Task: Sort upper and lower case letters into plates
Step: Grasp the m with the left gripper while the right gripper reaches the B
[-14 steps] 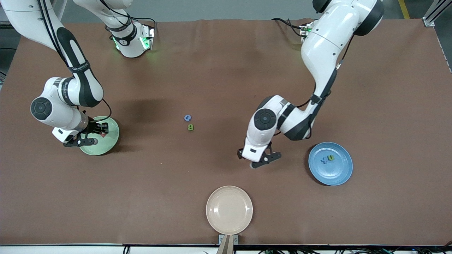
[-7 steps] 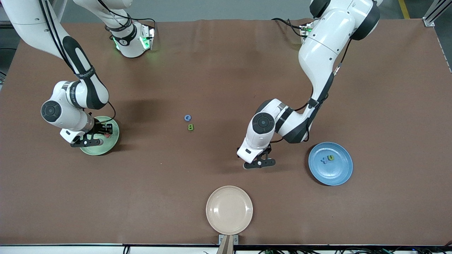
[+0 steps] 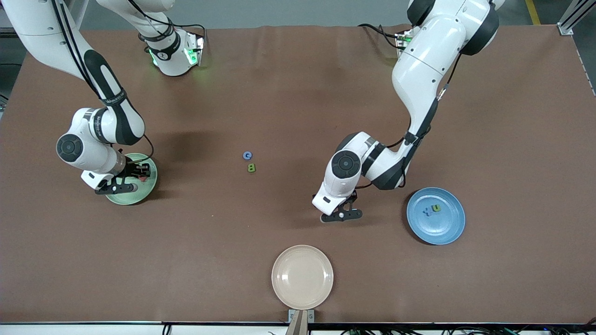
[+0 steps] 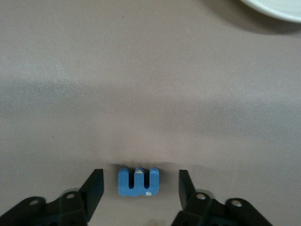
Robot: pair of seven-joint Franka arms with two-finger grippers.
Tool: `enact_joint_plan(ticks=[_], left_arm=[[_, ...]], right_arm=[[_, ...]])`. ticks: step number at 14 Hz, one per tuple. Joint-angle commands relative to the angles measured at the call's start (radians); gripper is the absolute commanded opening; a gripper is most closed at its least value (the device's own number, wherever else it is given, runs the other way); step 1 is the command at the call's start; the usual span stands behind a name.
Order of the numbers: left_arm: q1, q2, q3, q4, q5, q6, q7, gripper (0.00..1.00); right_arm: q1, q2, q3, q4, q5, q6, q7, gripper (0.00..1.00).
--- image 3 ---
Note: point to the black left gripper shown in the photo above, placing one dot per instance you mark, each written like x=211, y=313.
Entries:
x=354, y=197

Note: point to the blue letter C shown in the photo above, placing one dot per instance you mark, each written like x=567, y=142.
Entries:
x=244, y=155

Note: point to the beige plate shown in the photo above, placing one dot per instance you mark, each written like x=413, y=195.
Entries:
x=302, y=277

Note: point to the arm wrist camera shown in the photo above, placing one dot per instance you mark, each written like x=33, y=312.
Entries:
x=342, y=215
x=116, y=189

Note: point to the aluminium frame post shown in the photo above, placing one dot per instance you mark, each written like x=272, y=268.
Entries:
x=570, y=21

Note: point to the silver camera mount bracket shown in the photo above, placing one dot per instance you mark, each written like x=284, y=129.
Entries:
x=300, y=321

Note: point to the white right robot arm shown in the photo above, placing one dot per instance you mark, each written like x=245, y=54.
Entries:
x=116, y=121

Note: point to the green letter B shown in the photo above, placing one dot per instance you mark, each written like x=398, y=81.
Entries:
x=249, y=167

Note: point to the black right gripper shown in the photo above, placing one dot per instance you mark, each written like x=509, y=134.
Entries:
x=132, y=169

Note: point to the blue plate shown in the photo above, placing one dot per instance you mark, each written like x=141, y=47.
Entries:
x=436, y=228

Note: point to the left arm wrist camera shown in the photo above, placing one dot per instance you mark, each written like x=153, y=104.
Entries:
x=342, y=215

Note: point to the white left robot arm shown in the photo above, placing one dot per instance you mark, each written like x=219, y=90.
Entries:
x=419, y=70

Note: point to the brown table cover sheet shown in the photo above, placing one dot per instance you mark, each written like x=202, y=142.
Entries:
x=260, y=93

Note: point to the green letter n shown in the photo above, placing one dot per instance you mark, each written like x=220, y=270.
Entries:
x=436, y=210

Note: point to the light green plate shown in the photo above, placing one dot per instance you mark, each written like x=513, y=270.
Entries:
x=145, y=190

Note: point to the table edge rail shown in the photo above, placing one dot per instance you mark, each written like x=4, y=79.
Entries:
x=93, y=329

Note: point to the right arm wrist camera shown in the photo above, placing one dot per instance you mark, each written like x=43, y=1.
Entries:
x=116, y=189

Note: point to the blue letter t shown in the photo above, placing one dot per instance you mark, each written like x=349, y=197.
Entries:
x=427, y=211

